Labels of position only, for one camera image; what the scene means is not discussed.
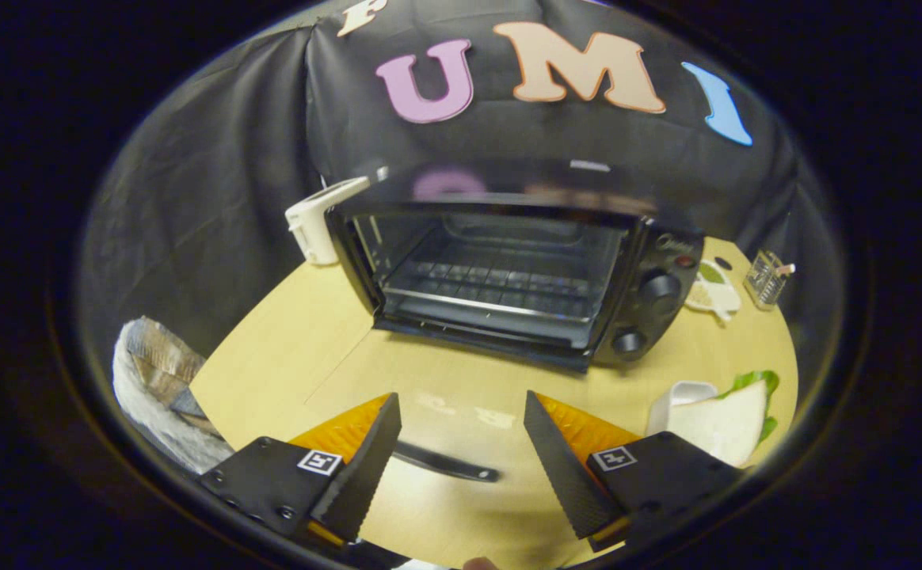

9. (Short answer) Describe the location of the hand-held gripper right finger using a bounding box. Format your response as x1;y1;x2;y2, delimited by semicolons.
523;389;745;553

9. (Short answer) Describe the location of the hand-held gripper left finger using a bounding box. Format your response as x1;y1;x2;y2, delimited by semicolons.
200;392;403;547

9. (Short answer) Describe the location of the white bread lettuce sandwich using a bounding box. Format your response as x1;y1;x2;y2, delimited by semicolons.
665;370;780;468

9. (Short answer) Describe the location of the black toaster oven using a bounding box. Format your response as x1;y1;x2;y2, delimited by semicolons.
307;162;706;485

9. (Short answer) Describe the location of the white plastic container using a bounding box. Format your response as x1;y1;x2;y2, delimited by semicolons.
646;380;720;436

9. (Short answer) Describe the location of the small white patterned dish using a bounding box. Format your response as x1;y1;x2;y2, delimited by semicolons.
684;260;744;322

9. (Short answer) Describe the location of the grey cloth bundle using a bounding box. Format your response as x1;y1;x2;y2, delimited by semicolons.
112;316;237;476

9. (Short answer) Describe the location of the black backdrop cloth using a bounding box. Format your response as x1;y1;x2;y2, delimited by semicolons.
81;0;834;365

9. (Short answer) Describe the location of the wire mesh basket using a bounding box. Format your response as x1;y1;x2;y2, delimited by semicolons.
745;249;791;310

